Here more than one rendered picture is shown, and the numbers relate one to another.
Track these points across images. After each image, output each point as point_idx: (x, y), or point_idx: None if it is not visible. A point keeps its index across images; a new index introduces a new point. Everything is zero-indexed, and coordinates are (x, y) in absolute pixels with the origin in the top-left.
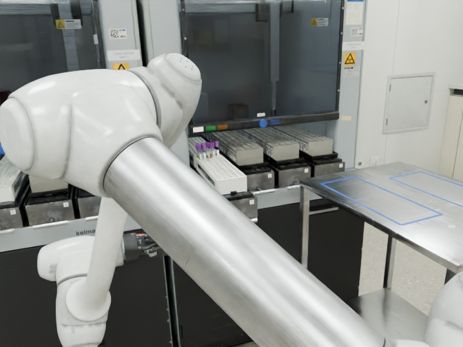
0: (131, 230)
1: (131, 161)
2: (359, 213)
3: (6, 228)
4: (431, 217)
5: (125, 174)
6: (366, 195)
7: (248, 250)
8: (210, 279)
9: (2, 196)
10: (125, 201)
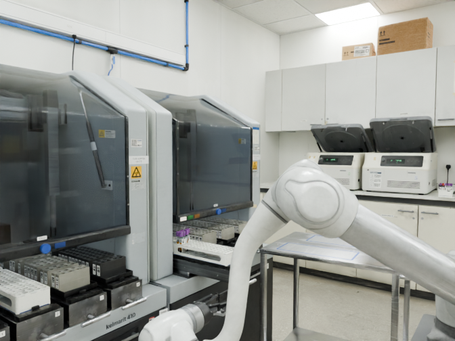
0: (145, 315)
1: (365, 212)
2: (323, 259)
3: (48, 334)
4: (357, 254)
5: (365, 218)
6: (311, 250)
7: (426, 244)
8: (420, 260)
9: (41, 300)
10: (367, 232)
